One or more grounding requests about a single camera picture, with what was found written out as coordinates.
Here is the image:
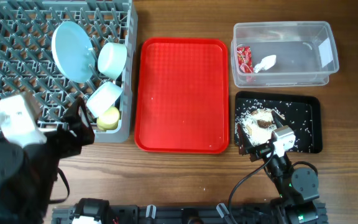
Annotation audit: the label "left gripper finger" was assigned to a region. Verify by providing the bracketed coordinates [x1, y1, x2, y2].
[78, 98, 94, 146]
[62, 105, 81, 134]

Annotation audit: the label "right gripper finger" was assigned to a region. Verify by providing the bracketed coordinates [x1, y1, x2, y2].
[237, 123, 252, 152]
[271, 111, 286, 128]

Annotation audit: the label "yellow plastic cup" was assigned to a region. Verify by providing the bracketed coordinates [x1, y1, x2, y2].
[96, 106, 121, 131]

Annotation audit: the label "light blue bowl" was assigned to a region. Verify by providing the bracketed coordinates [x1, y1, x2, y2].
[86, 82, 123, 118]

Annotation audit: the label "white tissue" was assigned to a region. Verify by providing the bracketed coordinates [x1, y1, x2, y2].
[254, 55, 277, 73]

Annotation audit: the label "light blue plate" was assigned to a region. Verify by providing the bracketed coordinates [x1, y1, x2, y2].
[52, 21, 95, 83]

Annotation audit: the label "red snack wrapper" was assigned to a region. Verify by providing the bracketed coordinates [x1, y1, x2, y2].
[237, 46, 254, 73]

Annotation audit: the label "green bowl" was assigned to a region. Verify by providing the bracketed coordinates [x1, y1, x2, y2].
[98, 42, 127, 80]

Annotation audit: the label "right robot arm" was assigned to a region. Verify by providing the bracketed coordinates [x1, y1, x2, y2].
[227, 111, 320, 223]

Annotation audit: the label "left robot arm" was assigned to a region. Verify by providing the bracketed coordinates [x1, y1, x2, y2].
[0, 94, 95, 223]

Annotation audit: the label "black waste tray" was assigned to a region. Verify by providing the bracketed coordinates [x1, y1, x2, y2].
[234, 91, 323, 154]

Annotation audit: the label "grey dishwasher rack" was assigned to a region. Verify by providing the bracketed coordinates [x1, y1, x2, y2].
[0, 0, 138, 142]

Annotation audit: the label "food scraps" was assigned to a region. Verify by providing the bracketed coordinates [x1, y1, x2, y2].
[234, 98, 313, 153]

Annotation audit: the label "clear plastic bin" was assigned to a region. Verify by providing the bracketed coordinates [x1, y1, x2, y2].
[231, 21, 339, 88]

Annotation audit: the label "red plastic tray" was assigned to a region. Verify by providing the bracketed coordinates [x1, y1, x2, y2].
[134, 37, 230, 154]

